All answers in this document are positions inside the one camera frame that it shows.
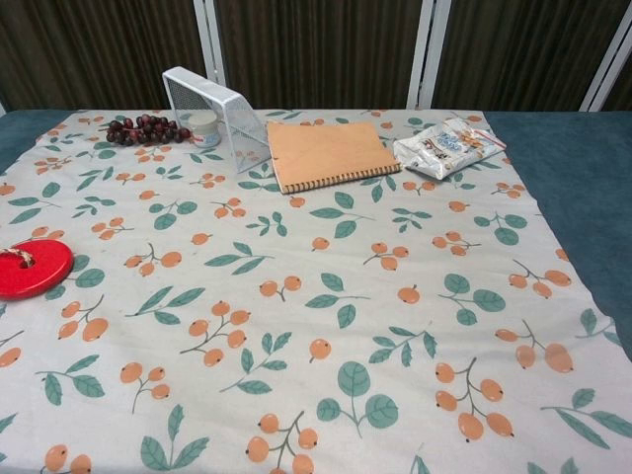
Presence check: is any small white jar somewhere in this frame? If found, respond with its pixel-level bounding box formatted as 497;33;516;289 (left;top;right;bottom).
191;111;221;150

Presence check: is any white partition frame post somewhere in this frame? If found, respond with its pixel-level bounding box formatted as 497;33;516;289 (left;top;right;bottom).
406;0;448;112
192;0;229;86
579;18;632;113

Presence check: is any brown spiral notebook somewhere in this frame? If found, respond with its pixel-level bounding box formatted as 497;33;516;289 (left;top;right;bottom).
266;120;403;196

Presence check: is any dark red grape bunch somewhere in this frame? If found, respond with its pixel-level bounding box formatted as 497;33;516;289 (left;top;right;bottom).
106;114;196;148

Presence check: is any white snack packet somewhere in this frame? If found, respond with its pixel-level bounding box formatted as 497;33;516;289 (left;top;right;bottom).
392;117;508;181

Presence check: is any floral leaf berry tablecloth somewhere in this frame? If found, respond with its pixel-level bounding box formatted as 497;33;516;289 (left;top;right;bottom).
0;108;632;474

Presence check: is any red disc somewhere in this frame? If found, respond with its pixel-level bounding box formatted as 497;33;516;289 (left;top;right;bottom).
0;240;76;301

